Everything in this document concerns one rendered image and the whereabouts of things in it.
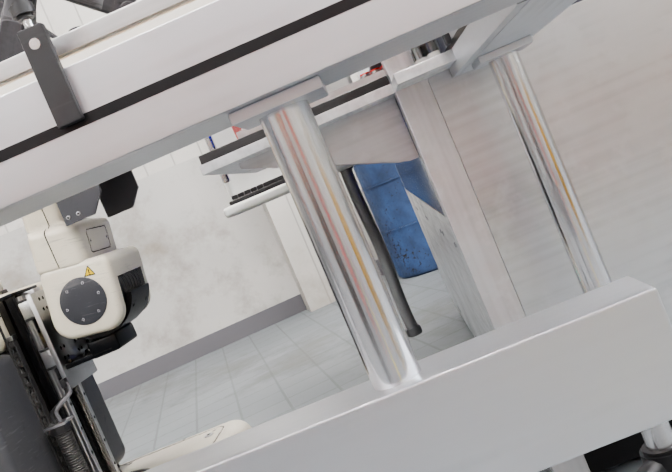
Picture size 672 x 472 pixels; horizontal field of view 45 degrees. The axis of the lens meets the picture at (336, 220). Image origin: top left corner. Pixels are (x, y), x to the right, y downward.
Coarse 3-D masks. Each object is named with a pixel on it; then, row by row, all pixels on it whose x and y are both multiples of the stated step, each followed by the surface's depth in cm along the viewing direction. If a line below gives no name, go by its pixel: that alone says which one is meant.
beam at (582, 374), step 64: (576, 320) 73; (640, 320) 73; (448, 384) 74; (512, 384) 74; (576, 384) 73; (640, 384) 73; (256, 448) 75; (320, 448) 75; (384, 448) 75; (448, 448) 74; (512, 448) 74; (576, 448) 74
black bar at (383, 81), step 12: (372, 84) 156; (384, 84) 156; (348, 96) 156; (360, 96) 156; (312, 108) 157; (324, 108) 157; (228, 144) 158; (240, 144) 158; (204, 156) 158; (216, 156) 158
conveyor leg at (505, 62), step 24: (504, 48) 127; (504, 72) 129; (504, 96) 131; (528, 96) 129; (528, 120) 129; (528, 144) 130; (552, 144) 130; (552, 168) 130; (552, 192) 130; (552, 216) 132; (576, 216) 130; (576, 240) 130; (576, 264) 131; (600, 264) 131; (648, 432) 132
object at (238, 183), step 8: (344, 80) 253; (328, 88) 253; (336, 88) 253; (216, 136) 255; (224, 136) 255; (232, 136) 255; (216, 144) 255; (224, 144) 255; (232, 176) 255; (240, 176) 255; (248, 176) 255; (256, 176) 255; (264, 176) 255; (272, 176) 255; (232, 184) 256; (240, 184) 256; (248, 184) 256; (256, 184) 255; (232, 192) 256; (240, 192) 256
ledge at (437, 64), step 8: (440, 56) 138; (448, 56) 137; (416, 64) 138; (424, 64) 138; (432, 64) 138; (440, 64) 138; (448, 64) 140; (400, 72) 138; (408, 72) 138; (416, 72) 138; (424, 72) 138; (432, 72) 143; (440, 72) 150; (392, 80) 146; (400, 80) 138; (408, 80) 139; (416, 80) 145; (400, 88) 148
